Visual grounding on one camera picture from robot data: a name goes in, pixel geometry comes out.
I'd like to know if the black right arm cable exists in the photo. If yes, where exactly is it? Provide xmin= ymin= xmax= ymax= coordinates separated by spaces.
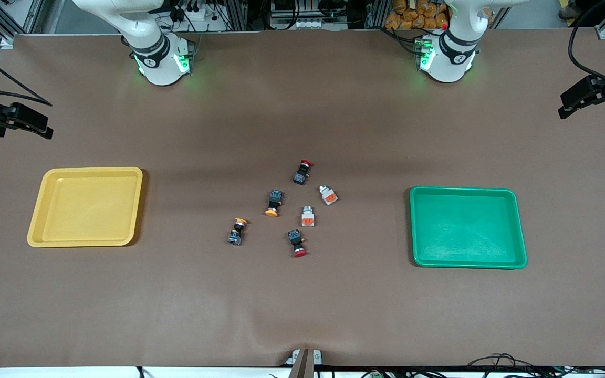
xmin=0 ymin=44 xmax=53 ymax=107

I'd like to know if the green plastic tray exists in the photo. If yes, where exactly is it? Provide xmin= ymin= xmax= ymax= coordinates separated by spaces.
xmin=409 ymin=186 xmax=528 ymax=269

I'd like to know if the white power strip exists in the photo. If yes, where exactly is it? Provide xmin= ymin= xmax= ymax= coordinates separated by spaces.
xmin=174 ymin=4 xmax=230 ymax=32

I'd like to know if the pile of orange packets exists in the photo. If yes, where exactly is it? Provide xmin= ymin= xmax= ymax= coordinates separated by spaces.
xmin=384 ymin=0 xmax=450 ymax=30

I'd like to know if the brown table mat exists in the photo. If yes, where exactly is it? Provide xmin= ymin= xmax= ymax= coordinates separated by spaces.
xmin=0 ymin=29 xmax=605 ymax=368

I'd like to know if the black grey control box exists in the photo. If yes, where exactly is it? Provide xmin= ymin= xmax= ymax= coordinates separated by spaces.
xmin=268 ymin=0 xmax=353 ymax=30

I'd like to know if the grey metal clamp bracket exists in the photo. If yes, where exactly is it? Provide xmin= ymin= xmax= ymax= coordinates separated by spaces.
xmin=284 ymin=348 xmax=324 ymax=378

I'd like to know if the black cable bundle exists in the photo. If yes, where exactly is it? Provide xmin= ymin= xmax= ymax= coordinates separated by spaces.
xmin=465 ymin=353 xmax=605 ymax=378

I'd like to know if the yellow mushroom push button switch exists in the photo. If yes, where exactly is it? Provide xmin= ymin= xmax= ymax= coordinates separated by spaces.
xmin=265 ymin=190 xmax=284 ymax=217
xmin=227 ymin=217 xmax=249 ymax=246

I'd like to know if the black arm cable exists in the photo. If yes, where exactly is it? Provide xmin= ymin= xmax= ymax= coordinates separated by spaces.
xmin=0 ymin=44 xmax=53 ymax=107
xmin=568 ymin=21 xmax=605 ymax=91

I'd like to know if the red mushroom push button switch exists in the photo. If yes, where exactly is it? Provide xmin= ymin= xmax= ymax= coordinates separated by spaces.
xmin=288 ymin=229 xmax=308 ymax=258
xmin=293 ymin=159 xmax=315 ymax=185

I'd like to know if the yellow plastic tray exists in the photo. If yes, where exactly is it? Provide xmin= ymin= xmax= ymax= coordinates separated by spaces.
xmin=27 ymin=167 xmax=144 ymax=248

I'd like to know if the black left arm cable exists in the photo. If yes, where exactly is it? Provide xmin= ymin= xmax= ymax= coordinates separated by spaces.
xmin=568 ymin=21 xmax=605 ymax=91

